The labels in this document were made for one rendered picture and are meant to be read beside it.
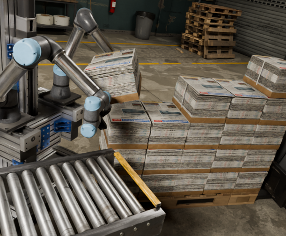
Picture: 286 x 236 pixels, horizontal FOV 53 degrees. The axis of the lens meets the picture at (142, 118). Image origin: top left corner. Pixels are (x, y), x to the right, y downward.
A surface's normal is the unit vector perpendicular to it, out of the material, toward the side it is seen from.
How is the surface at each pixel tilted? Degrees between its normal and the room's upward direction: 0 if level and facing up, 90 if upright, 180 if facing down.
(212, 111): 90
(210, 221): 0
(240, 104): 90
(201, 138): 90
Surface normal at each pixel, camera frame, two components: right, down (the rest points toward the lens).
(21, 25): -0.41, 0.34
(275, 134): 0.25, 0.47
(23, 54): -0.16, 0.32
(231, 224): 0.17, -0.88
